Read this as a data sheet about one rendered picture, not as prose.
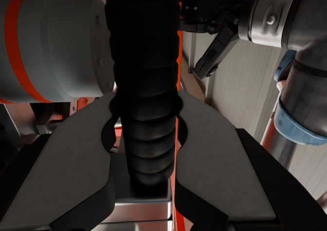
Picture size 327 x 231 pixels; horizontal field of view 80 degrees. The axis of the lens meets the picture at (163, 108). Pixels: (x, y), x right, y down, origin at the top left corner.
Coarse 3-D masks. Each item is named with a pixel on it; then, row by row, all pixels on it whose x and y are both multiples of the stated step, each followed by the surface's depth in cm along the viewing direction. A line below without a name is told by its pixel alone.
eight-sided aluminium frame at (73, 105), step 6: (60, 102) 52; (66, 102) 49; (72, 102) 50; (48, 108) 48; (54, 108) 49; (60, 108) 52; (66, 108) 48; (72, 108) 50; (54, 114) 49; (66, 114) 48
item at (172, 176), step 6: (180, 36) 64; (180, 42) 65; (180, 48) 66; (180, 54) 67; (180, 60) 68; (180, 66) 69; (180, 72) 70; (180, 78) 72; (180, 84) 73; (174, 168) 97; (174, 174) 99; (174, 180) 102; (174, 186) 104; (174, 192) 107; (174, 204) 114
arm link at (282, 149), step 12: (288, 60) 56; (276, 72) 59; (288, 72) 56; (276, 132) 54; (264, 144) 55; (276, 144) 53; (288, 144) 52; (276, 156) 52; (288, 156) 52; (288, 168) 52
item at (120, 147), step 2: (122, 134) 27; (122, 136) 27; (120, 138) 27; (122, 138) 27; (120, 140) 26; (122, 140) 26; (120, 142) 26; (122, 142) 26; (120, 144) 26; (122, 144) 26; (124, 144) 26; (118, 146) 26; (120, 146) 25; (122, 146) 25; (124, 146) 25; (118, 148) 25; (120, 148) 25; (122, 148) 25; (124, 148) 25; (118, 150) 25; (120, 150) 25; (122, 150) 25; (124, 150) 25; (118, 152) 24; (120, 152) 24; (122, 152) 24; (124, 152) 24
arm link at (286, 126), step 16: (288, 80) 27; (304, 80) 24; (320, 80) 23; (288, 96) 26; (304, 96) 24; (320, 96) 23; (288, 112) 27; (304, 112) 25; (320, 112) 24; (288, 128) 27; (304, 128) 26; (320, 128) 25; (304, 144) 27; (320, 144) 27
